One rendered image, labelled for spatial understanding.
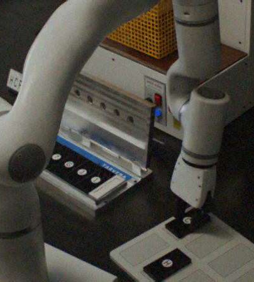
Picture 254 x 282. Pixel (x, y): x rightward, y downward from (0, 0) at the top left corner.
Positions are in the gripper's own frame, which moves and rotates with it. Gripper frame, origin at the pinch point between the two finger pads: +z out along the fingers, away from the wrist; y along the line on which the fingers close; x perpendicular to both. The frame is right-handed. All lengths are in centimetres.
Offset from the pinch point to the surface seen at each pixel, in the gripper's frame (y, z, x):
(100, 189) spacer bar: -21.6, 2.4, -9.0
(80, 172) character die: -30.5, 2.2, -9.1
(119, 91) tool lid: -30.8, -18.2, 0.7
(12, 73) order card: -82, -2, 1
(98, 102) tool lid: -38.7, -11.7, 0.8
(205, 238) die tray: 6.4, 2.6, 0.3
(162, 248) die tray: 2.7, 4.6, -9.1
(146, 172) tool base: -20.6, 0.7, 4.5
